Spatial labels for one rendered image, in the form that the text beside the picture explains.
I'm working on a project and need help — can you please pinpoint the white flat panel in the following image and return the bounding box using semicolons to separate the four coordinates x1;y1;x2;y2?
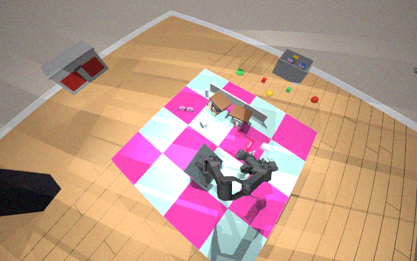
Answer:
210;83;268;122

